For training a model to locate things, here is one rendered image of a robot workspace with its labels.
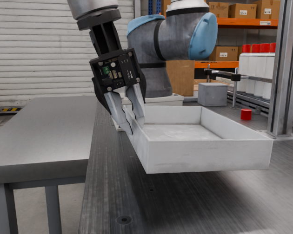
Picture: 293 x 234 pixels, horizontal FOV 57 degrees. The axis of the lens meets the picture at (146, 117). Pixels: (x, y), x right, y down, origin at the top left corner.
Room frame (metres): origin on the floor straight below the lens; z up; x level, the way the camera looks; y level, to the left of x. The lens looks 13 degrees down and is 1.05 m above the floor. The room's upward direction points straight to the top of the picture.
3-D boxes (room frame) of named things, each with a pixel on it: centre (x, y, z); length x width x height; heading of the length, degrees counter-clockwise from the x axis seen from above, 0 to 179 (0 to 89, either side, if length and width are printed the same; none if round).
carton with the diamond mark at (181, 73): (1.40, -0.08, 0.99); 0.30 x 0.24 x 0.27; 9
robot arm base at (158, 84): (0.85, 0.00, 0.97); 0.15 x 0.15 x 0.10
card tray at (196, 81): (1.76, -0.35, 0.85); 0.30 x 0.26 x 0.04; 9
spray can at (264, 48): (1.08, -0.46, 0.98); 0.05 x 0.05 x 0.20
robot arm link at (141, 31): (0.85, -0.01, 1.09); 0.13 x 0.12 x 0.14; 57
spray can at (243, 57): (1.20, -0.43, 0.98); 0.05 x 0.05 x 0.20
